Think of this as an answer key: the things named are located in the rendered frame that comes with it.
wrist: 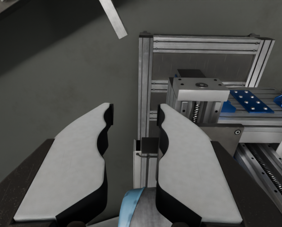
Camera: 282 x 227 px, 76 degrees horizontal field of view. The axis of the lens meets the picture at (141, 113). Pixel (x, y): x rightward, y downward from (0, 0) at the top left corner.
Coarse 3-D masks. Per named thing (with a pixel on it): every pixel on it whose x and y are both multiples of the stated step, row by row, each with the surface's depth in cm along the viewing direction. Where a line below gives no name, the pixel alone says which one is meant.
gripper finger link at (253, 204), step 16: (224, 160) 8; (240, 176) 7; (240, 192) 6; (256, 192) 6; (240, 208) 6; (256, 208) 6; (272, 208) 6; (208, 224) 6; (224, 224) 6; (240, 224) 6; (256, 224) 6; (272, 224) 6
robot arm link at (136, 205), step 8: (128, 192) 40; (136, 192) 40; (144, 192) 40; (152, 192) 39; (128, 200) 38; (136, 200) 38; (144, 200) 38; (152, 200) 37; (128, 208) 37; (136, 208) 37; (144, 208) 36; (152, 208) 36; (120, 216) 36; (128, 216) 36; (136, 216) 36; (144, 216) 36; (152, 216) 36; (160, 216) 35; (120, 224) 36; (128, 224) 35; (136, 224) 35; (144, 224) 35; (152, 224) 35; (160, 224) 35; (168, 224) 35
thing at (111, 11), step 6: (102, 0) 51; (108, 0) 51; (102, 6) 52; (108, 6) 52; (114, 6) 53; (108, 12) 53; (114, 12) 53; (114, 18) 54; (120, 18) 55; (114, 24) 55; (120, 24) 55; (120, 30) 55; (126, 30) 57; (120, 36) 56
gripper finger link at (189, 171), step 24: (168, 120) 10; (168, 144) 9; (192, 144) 9; (168, 168) 7; (192, 168) 7; (216, 168) 7; (168, 192) 6; (192, 192) 6; (216, 192) 6; (168, 216) 7; (192, 216) 6; (216, 216) 6; (240, 216) 6
